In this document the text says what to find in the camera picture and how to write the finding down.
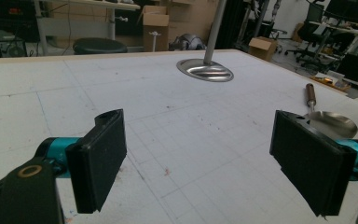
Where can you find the large cardboard boxes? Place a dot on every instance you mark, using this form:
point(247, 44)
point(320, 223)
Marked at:
point(192, 18)

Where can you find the white desk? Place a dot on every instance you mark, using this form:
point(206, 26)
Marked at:
point(74, 28)

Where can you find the small white stand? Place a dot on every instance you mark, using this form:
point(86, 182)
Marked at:
point(154, 39)

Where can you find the white grid mat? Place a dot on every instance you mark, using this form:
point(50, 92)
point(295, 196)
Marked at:
point(180, 130)

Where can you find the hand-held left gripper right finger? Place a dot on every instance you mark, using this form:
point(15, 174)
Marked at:
point(310, 161)

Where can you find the small open cardboard box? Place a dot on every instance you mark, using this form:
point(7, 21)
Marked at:
point(262, 48)

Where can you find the black monitor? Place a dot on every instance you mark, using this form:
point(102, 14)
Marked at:
point(354, 67)

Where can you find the black round stool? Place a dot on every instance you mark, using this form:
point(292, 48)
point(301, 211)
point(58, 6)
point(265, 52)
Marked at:
point(99, 46)

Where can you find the grey bag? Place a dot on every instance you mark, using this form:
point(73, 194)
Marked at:
point(188, 42)

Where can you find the black office chair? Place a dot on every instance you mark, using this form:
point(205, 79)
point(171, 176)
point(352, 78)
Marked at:
point(312, 34)

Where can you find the black computer tower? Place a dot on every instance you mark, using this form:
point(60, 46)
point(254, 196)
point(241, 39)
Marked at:
point(0, 43)

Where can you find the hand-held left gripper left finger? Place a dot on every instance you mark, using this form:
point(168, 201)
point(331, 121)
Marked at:
point(96, 161)

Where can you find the tall cardboard box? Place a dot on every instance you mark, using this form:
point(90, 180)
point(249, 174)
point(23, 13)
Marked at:
point(155, 20)

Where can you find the steel utensil stand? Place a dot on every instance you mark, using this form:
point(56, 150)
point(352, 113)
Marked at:
point(205, 73)

